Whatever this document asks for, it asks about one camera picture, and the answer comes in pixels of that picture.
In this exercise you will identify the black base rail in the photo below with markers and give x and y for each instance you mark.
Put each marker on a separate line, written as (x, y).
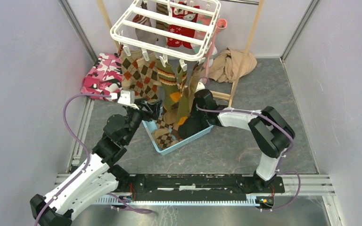
(197, 187)

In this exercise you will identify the green striped sock right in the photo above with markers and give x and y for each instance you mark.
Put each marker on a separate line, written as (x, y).
(183, 107)

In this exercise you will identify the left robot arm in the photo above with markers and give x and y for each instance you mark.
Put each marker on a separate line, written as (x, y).
(99, 174)

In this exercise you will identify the beige cloth pile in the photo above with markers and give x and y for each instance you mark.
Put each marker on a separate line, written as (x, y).
(226, 65)

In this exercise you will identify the pink camouflage cloth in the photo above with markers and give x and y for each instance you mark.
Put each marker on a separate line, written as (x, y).
(104, 78)

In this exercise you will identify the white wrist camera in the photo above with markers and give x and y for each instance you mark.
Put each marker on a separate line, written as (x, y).
(125, 97)
(200, 86)

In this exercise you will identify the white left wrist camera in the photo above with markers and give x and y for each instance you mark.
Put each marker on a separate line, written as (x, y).
(125, 97)

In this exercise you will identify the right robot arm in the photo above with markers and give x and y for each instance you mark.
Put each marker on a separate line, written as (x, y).
(273, 135)

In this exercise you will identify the red snowflake sock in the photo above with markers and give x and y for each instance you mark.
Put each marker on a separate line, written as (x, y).
(184, 15)

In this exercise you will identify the white plastic clip hanger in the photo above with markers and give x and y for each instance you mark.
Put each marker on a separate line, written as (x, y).
(183, 23)

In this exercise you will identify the tan brown sock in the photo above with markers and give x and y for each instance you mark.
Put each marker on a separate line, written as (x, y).
(192, 84)

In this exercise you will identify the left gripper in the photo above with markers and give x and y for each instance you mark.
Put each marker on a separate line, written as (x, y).
(153, 110)

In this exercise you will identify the argyle sock left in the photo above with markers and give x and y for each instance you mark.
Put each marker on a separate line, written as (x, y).
(130, 70)

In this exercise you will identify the argyle sock in basket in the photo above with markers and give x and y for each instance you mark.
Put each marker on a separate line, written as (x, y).
(166, 135)

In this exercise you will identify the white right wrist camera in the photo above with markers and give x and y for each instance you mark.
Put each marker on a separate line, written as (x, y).
(200, 86)

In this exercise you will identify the pink sock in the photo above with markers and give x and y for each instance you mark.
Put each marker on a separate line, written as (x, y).
(220, 25)

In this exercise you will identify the black sock in basket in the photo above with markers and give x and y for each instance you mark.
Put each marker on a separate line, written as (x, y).
(192, 126)

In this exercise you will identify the green striped sock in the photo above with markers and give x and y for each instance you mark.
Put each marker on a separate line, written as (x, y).
(183, 107)
(168, 80)

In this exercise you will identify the green striped sock left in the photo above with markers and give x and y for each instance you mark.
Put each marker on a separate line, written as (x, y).
(168, 80)

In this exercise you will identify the brown striped sock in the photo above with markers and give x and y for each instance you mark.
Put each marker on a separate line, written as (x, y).
(146, 36)

